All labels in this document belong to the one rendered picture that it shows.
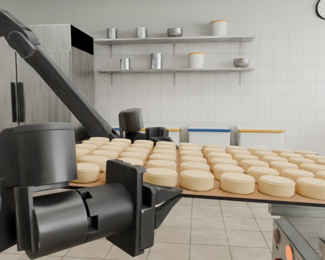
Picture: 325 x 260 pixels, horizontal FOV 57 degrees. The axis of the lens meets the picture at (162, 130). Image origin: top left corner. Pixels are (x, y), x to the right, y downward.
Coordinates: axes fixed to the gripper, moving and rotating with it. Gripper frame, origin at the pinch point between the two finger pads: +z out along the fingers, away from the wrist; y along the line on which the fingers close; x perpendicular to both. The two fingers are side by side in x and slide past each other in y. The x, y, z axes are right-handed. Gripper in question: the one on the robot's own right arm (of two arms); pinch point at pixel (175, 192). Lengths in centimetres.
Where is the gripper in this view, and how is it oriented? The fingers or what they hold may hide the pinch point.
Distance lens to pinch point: 42.4
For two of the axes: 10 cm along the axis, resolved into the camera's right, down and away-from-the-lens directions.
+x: -6.7, -0.9, 7.4
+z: 7.4, -0.3, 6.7
